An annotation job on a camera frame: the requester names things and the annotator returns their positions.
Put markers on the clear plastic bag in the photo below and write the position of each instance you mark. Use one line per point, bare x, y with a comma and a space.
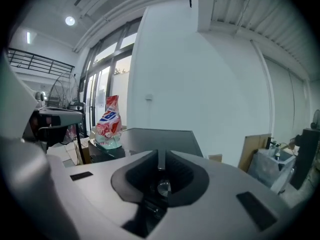
265, 169

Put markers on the white ceiling pipes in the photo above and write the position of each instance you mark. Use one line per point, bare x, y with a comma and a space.
125, 11

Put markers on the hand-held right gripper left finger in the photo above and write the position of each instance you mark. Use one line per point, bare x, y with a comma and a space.
100, 196

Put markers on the black washing machine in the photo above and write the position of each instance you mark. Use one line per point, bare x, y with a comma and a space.
155, 139

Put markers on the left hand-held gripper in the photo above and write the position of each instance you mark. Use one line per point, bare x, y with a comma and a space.
47, 134

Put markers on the ceiling air conditioner unit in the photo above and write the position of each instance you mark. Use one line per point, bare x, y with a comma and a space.
95, 1

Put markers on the black-framed glass doors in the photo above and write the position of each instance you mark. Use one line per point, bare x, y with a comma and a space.
112, 59

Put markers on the red white detergent bag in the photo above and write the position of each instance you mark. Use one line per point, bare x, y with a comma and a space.
108, 126

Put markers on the large leaning cardboard sheet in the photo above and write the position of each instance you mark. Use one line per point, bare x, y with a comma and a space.
250, 154

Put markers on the black balcony railing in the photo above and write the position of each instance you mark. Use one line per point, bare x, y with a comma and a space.
37, 59

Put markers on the small cardboard panel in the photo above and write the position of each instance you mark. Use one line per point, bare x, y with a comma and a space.
215, 158

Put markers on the round ceiling light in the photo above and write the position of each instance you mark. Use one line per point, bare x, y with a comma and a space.
70, 20

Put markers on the black standing fan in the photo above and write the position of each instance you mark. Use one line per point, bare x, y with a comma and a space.
80, 146

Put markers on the white wall socket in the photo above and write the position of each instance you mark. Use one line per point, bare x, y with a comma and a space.
149, 97

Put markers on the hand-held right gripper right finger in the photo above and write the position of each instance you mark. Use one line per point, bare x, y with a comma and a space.
212, 209

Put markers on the black cabinet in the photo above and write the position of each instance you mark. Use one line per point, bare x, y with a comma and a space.
306, 159

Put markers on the brown printed cardboard box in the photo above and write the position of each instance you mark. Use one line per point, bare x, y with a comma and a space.
85, 151

